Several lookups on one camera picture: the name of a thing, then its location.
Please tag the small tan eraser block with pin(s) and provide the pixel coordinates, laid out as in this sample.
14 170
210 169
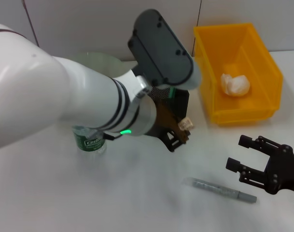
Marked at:
185 124

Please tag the white paper ball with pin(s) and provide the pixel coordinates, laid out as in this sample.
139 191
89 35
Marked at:
236 84

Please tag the pale green glass fruit plate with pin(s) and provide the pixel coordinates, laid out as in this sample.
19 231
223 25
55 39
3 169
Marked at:
101 65

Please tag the yellow plastic bin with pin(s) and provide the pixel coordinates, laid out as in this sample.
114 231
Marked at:
258 104

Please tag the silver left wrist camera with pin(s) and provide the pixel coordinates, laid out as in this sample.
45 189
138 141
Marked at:
161 50

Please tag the clear green-label water bottle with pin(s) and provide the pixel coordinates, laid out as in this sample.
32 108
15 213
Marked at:
89 142

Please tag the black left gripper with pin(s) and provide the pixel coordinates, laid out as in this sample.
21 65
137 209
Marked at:
165 120

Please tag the mint green pen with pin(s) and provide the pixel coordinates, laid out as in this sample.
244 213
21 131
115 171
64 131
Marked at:
171 93

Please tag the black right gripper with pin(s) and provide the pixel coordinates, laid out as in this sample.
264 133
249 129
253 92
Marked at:
284 174

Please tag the grey marker pen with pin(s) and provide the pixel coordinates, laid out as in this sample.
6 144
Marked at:
222 189

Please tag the black mesh pen holder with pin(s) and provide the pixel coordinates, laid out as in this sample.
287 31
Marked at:
182 104

